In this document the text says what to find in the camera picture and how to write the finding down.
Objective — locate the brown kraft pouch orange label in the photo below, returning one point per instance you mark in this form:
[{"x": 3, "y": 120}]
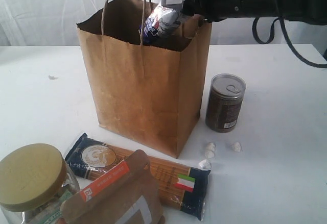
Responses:
[{"x": 128, "y": 193}]

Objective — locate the spaghetti packet dark blue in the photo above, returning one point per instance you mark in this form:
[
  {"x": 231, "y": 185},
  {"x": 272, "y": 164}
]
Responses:
[{"x": 180, "y": 187}]

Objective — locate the small white paper scrap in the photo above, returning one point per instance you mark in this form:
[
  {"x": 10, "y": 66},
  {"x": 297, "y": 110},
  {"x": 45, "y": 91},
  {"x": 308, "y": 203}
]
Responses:
[{"x": 52, "y": 77}]

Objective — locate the brown paper bag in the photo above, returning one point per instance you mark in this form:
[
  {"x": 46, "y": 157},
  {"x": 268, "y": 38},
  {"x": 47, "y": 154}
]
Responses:
[{"x": 151, "y": 94}]

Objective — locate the dark brown pull-tab can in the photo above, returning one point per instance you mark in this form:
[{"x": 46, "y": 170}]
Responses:
[{"x": 224, "y": 102}]

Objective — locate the glass jar gold lid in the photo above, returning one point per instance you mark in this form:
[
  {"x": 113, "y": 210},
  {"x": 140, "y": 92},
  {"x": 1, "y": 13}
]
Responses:
[{"x": 35, "y": 181}]

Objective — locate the white blue milk carton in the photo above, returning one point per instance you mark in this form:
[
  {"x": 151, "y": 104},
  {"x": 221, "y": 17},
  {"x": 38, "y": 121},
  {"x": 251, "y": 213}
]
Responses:
[{"x": 161, "y": 23}]

